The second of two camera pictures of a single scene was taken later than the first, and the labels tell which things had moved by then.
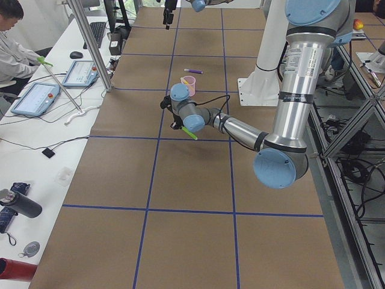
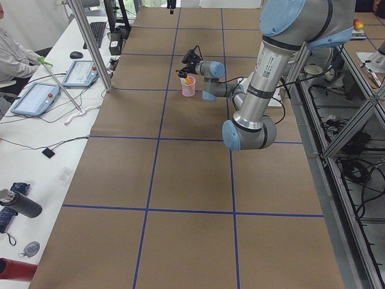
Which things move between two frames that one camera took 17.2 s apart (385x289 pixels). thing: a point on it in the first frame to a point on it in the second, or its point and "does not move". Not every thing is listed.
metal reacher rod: x=42 y=59 does not move
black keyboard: x=98 y=29 does not move
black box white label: x=116 y=40 does not move
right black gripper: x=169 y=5 to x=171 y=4
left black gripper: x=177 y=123 to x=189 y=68
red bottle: x=11 y=269 does not move
